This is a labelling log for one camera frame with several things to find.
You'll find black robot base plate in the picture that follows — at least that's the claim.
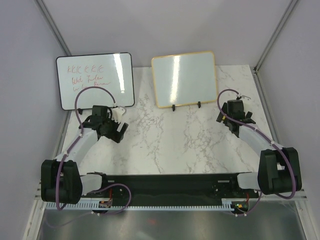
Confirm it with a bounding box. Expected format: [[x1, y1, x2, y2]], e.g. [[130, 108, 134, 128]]
[[87, 173, 258, 206]]

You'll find aluminium rail frame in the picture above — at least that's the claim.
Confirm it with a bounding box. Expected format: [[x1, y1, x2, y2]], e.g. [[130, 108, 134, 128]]
[[23, 172, 311, 240]]

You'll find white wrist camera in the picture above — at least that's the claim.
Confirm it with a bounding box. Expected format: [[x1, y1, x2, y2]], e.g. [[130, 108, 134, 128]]
[[111, 106, 126, 123], [236, 93, 251, 100]]

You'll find yellow framed whiteboard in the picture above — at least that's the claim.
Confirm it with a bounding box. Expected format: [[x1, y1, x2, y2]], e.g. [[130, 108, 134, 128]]
[[151, 50, 218, 108]]

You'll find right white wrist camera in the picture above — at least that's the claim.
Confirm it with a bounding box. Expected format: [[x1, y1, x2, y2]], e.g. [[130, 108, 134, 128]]
[[236, 93, 251, 100]]

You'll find black framed whiteboard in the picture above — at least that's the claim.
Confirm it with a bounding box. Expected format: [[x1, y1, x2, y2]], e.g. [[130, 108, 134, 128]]
[[56, 52, 135, 111]]

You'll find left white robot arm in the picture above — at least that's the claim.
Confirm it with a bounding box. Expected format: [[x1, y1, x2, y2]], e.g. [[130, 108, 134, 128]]
[[40, 105, 129, 205]]

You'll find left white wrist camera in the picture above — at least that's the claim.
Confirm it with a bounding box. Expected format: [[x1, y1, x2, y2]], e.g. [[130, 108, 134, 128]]
[[111, 106, 126, 123]]

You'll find black whiteboard stand foot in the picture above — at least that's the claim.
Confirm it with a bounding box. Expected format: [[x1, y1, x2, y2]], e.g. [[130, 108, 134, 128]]
[[77, 108, 83, 115]]

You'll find white slotted cable duct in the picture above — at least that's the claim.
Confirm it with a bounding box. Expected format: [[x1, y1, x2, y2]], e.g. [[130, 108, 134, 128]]
[[45, 198, 247, 210]]

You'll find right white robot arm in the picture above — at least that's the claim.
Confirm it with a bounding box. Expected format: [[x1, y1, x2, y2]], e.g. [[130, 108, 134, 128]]
[[115, 98, 302, 199]]

